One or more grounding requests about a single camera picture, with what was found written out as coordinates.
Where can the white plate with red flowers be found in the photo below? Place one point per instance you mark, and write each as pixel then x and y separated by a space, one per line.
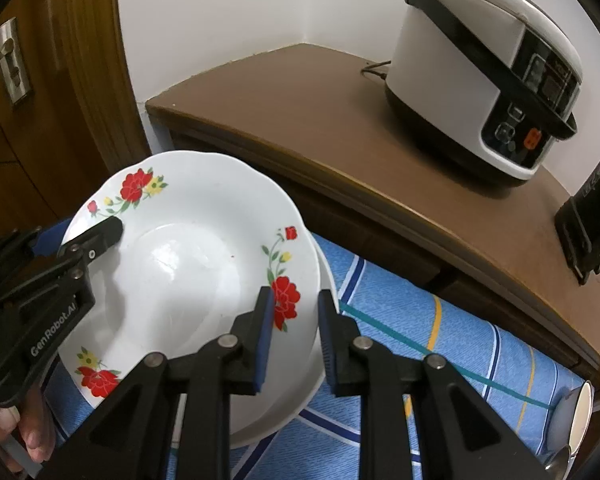
pixel 190 260

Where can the brown wooden cabinet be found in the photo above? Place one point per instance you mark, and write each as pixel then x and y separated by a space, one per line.
pixel 305 110

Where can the plain grey plate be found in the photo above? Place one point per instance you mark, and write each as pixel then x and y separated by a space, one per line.
pixel 280 420

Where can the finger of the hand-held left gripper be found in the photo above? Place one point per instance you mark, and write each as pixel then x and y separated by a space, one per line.
pixel 100 235
pixel 50 237

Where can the tall black thermos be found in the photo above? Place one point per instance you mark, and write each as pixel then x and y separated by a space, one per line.
pixel 585 230

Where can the blue plaid cloth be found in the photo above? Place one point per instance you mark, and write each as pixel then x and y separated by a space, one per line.
pixel 430 340

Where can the wooden door frame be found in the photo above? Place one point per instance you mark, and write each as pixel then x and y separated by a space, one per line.
pixel 100 60

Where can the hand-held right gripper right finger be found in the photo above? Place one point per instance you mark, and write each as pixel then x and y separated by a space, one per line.
pixel 328 340

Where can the wooden door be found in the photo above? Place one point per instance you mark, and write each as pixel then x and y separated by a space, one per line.
pixel 10 160

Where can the white enamel bowl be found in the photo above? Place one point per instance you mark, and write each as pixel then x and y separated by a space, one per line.
pixel 577 420

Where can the stainless steel bowl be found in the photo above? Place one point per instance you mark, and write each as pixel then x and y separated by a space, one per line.
pixel 559 462

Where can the white black rice cooker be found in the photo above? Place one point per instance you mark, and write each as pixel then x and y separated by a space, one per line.
pixel 440 60

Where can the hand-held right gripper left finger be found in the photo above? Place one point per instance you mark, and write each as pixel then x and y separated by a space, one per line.
pixel 265 340

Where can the person's left hand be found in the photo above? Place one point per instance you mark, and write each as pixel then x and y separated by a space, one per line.
pixel 35 430

